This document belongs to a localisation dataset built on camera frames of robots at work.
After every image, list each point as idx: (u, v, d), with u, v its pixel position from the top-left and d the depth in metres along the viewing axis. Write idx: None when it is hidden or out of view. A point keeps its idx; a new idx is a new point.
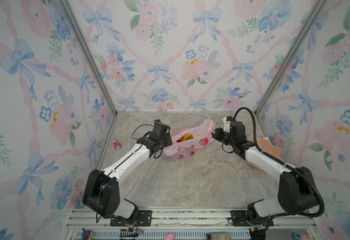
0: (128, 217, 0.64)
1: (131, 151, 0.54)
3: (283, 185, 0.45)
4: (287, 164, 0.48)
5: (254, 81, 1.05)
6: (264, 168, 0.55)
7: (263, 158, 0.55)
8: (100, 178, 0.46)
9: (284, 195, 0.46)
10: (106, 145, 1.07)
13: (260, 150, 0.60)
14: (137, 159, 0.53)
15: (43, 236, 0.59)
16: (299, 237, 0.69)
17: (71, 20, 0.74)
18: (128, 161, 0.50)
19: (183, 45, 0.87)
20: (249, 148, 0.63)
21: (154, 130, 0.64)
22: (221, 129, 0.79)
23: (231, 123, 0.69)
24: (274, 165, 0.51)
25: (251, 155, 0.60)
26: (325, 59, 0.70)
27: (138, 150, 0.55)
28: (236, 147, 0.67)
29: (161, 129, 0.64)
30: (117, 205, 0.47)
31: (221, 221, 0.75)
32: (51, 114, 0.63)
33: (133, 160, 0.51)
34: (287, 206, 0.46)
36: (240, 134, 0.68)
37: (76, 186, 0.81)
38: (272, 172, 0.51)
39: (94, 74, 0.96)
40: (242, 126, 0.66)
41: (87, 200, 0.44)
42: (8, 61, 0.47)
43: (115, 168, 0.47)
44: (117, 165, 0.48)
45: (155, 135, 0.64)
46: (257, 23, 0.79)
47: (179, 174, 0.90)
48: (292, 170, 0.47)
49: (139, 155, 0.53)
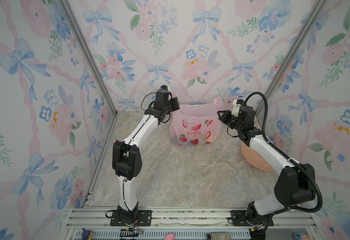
0: (133, 208, 0.66)
1: (143, 120, 0.61)
3: (283, 178, 0.46)
4: (291, 158, 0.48)
5: (254, 81, 1.05)
6: (266, 158, 0.55)
7: (267, 148, 0.55)
8: (122, 147, 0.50)
9: (282, 188, 0.47)
10: (106, 145, 1.07)
13: (266, 141, 0.58)
14: (149, 127, 0.60)
15: (43, 236, 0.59)
16: (298, 237, 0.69)
17: (71, 19, 0.73)
18: (143, 129, 0.58)
19: (183, 45, 0.87)
20: (255, 135, 0.61)
21: (156, 100, 0.69)
22: (229, 112, 0.76)
23: (241, 108, 0.65)
24: (278, 157, 0.50)
25: (256, 143, 0.59)
26: (325, 59, 0.70)
27: (149, 119, 0.62)
28: (241, 133, 0.65)
29: (163, 97, 0.67)
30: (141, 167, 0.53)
31: (221, 221, 0.75)
32: (51, 114, 0.63)
33: (146, 128, 0.58)
34: (283, 198, 0.47)
36: (249, 120, 0.65)
37: (76, 186, 0.81)
38: (275, 164, 0.51)
39: (94, 73, 0.95)
40: (252, 112, 0.63)
41: (115, 166, 0.54)
42: (8, 61, 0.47)
43: (133, 137, 0.54)
44: (133, 134, 0.56)
45: (159, 104, 0.70)
46: (257, 23, 0.79)
47: (179, 174, 0.90)
48: (295, 166, 0.47)
49: (150, 124, 0.60)
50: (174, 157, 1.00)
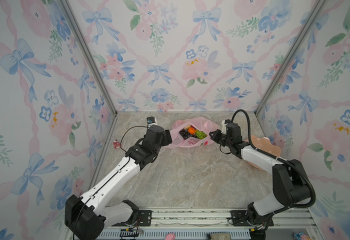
0: (126, 219, 0.63)
1: (117, 168, 0.48)
3: (275, 177, 0.48)
4: (279, 157, 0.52)
5: (254, 81, 1.05)
6: (258, 164, 0.58)
7: (257, 153, 0.59)
8: (78, 205, 0.44)
9: (278, 188, 0.48)
10: (106, 145, 1.07)
13: (254, 148, 0.63)
14: (123, 179, 0.48)
15: (43, 236, 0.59)
16: (298, 237, 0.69)
17: (71, 20, 0.74)
18: (110, 183, 0.45)
19: (183, 45, 0.87)
20: (244, 147, 0.66)
21: (146, 137, 0.56)
22: (219, 131, 0.83)
23: (228, 125, 0.72)
24: (267, 159, 0.54)
25: (246, 152, 0.63)
26: (325, 59, 0.70)
27: (125, 166, 0.49)
28: (232, 147, 0.70)
29: (153, 137, 0.56)
30: (101, 229, 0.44)
31: (221, 221, 0.75)
32: (51, 114, 0.63)
33: (116, 181, 0.46)
34: (281, 198, 0.48)
36: (236, 135, 0.71)
37: (76, 186, 0.81)
38: (267, 166, 0.53)
39: (94, 74, 0.96)
40: (238, 127, 0.70)
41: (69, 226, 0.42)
42: (8, 61, 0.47)
43: (95, 194, 0.42)
44: (98, 188, 0.43)
45: (148, 144, 0.56)
46: (257, 23, 0.79)
47: (179, 174, 0.90)
48: (284, 163, 0.50)
49: (126, 173, 0.48)
50: (174, 157, 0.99)
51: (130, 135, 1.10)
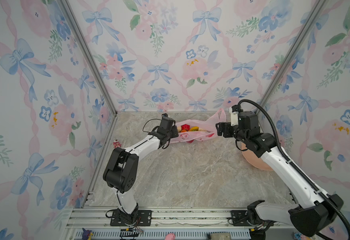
0: (132, 211, 0.65)
1: (147, 137, 0.64)
3: (308, 214, 0.40)
4: (320, 191, 0.41)
5: (254, 81, 1.05)
6: (282, 177, 0.47)
7: (290, 174, 0.45)
8: (121, 155, 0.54)
9: (302, 219, 0.42)
10: (106, 145, 1.07)
13: (287, 160, 0.47)
14: (152, 145, 0.61)
15: (43, 236, 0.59)
16: (299, 237, 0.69)
17: (71, 20, 0.74)
18: (145, 144, 0.58)
19: (183, 45, 0.87)
20: (271, 144, 0.51)
21: (161, 125, 0.73)
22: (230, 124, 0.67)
23: (241, 114, 0.56)
24: (302, 186, 0.42)
25: (273, 161, 0.48)
26: (325, 58, 0.70)
27: (152, 138, 0.64)
28: (251, 142, 0.53)
29: (167, 124, 0.71)
30: (133, 179, 0.52)
31: (221, 221, 0.75)
32: (51, 114, 0.63)
33: (149, 143, 0.60)
34: (299, 224, 0.44)
36: (253, 125, 0.54)
37: (76, 186, 0.81)
38: (298, 193, 0.43)
39: (94, 74, 0.96)
40: (254, 116, 0.53)
41: (107, 175, 0.49)
42: (8, 61, 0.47)
43: (134, 148, 0.54)
44: (135, 145, 0.56)
45: (163, 129, 0.73)
46: (257, 23, 0.79)
47: (179, 174, 0.90)
48: (324, 200, 0.40)
49: (152, 142, 0.61)
50: (174, 157, 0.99)
51: (130, 135, 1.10)
